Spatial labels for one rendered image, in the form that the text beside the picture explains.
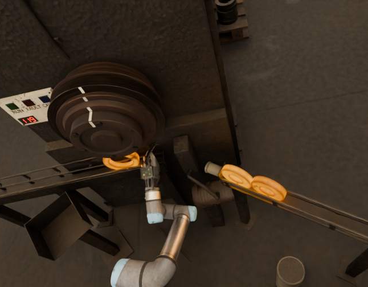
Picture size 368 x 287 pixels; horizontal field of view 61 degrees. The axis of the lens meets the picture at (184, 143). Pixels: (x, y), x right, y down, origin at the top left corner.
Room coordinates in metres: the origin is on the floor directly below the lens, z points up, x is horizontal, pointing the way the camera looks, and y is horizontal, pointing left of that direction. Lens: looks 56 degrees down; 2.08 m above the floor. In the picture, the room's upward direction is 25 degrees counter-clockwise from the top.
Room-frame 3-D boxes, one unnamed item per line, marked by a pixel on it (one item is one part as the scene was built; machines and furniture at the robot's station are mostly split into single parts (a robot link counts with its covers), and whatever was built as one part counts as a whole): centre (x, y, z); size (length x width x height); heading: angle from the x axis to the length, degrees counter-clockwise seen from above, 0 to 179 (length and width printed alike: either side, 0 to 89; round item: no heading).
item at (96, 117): (0.83, 0.27, 1.11); 0.28 x 0.06 x 0.28; 73
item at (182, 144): (0.86, 0.01, 0.68); 0.11 x 0.08 x 0.24; 163
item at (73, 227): (0.81, 0.77, 0.36); 0.26 x 0.20 x 0.72; 108
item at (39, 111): (1.13, 0.53, 1.15); 0.26 x 0.02 x 0.18; 73
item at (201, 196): (0.69, -0.03, 0.27); 0.22 x 0.13 x 0.53; 73
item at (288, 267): (0.18, -0.20, 0.26); 0.12 x 0.12 x 0.52
